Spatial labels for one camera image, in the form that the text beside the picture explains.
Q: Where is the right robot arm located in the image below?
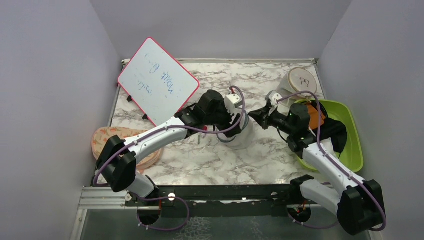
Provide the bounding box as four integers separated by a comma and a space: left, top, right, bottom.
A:
248, 103, 387, 236

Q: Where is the embroidery hoop with cloth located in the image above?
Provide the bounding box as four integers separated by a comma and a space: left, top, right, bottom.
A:
276, 67, 318, 96

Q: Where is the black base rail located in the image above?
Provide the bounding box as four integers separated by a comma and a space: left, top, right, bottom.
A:
125, 184, 312, 222

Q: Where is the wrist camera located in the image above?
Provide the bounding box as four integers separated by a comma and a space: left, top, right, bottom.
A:
224, 93, 243, 112
265, 90, 282, 107

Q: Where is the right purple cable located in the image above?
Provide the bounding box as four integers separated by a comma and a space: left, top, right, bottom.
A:
276, 91, 388, 233

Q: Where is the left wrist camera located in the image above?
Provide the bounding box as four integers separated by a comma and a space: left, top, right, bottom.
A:
224, 93, 243, 112

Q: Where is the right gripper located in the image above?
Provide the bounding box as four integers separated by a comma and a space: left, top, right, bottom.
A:
248, 104, 295, 136

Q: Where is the white mesh laundry bag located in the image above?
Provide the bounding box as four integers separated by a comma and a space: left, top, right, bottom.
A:
216, 111, 255, 150

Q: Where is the purple cable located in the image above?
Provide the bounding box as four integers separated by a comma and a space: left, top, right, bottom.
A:
92, 85, 247, 188
276, 91, 388, 233

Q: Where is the orange cloth in basin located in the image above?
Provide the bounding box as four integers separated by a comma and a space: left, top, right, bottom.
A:
304, 102, 328, 131

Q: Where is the floral ironing pad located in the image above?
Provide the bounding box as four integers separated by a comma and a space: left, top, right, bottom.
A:
91, 126, 164, 176

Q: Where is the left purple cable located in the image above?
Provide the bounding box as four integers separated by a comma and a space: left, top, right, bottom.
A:
92, 85, 247, 188

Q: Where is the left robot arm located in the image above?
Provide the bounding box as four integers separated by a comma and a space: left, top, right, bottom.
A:
93, 86, 246, 206

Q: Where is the black cloth in basin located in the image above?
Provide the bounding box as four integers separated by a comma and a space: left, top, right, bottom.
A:
312, 102, 348, 154

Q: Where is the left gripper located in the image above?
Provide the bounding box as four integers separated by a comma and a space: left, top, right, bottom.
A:
204, 100, 241, 137

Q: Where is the pink framed whiteboard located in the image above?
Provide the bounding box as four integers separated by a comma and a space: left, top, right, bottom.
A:
117, 37, 200, 126

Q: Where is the green plastic basin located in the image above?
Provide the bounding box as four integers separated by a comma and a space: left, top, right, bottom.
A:
293, 99, 365, 174

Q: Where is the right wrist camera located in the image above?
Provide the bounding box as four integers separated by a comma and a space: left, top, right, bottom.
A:
265, 90, 282, 107

